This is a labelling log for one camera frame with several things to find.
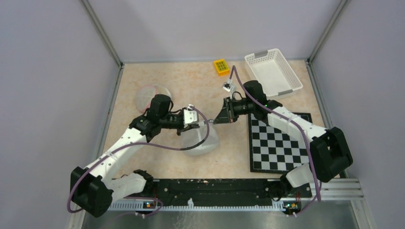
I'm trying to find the white toothed cable strip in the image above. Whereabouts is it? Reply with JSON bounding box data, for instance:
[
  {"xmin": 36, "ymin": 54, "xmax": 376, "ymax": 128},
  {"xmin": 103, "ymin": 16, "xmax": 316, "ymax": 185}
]
[{"xmin": 108, "ymin": 199, "xmax": 285, "ymax": 212}]

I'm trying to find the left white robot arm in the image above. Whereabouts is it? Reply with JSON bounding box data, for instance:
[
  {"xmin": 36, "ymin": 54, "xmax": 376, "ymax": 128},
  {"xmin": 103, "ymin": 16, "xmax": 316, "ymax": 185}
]
[{"xmin": 67, "ymin": 94, "xmax": 209, "ymax": 218}]

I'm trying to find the yellow toy block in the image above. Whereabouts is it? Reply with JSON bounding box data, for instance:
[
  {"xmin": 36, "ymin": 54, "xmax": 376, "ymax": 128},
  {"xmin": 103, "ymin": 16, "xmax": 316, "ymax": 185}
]
[{"xmin": 213, "ymin": 59, "xmax": 230, "ymax": 76}]

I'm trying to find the white plastic basket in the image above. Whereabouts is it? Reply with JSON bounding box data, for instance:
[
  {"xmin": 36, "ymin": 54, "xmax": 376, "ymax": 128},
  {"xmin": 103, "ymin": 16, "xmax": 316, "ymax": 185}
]
[{"xmin": 245, "ymin": 48, "xmax": 303, "ymax": 100}]

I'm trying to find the black white checkerboard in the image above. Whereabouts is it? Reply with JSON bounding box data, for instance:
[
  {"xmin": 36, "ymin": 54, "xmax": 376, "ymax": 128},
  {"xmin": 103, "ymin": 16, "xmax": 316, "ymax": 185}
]
[{"xmin": 247, "ymin": 114, "xmax": 309, "ymax": 174}]

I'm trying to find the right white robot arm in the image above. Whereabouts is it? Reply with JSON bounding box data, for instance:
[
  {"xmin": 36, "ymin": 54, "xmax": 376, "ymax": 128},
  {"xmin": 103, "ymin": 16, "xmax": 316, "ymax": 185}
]
[{"xmin": 214, "ymin": 80, "xmax": 353, "ymax": 197}]

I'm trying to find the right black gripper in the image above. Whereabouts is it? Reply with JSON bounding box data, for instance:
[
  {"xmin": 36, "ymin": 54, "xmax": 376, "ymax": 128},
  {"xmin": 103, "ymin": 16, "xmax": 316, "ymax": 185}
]
[{"xmin": 214, "ymin": 96, "xmax": 255, "ymax": 124}]

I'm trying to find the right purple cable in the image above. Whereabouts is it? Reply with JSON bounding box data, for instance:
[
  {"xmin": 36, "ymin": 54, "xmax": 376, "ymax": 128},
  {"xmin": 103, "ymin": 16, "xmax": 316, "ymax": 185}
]
[{"xmin": 228, "ymin": 65, "xmax": 323, "ymax": 217}]

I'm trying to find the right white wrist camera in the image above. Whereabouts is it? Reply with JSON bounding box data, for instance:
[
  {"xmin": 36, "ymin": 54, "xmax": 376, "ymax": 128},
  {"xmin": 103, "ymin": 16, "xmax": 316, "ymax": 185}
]
[{"xmin": 222, "ymin": 82, "xmax": 235, "ymax": 95}]

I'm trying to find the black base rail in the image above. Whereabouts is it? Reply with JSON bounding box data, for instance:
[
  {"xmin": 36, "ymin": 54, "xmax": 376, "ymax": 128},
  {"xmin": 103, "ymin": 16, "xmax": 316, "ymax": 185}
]
[{"xmin": 132, "ymin": 178, "xmax": 312, "ymax": 207}]

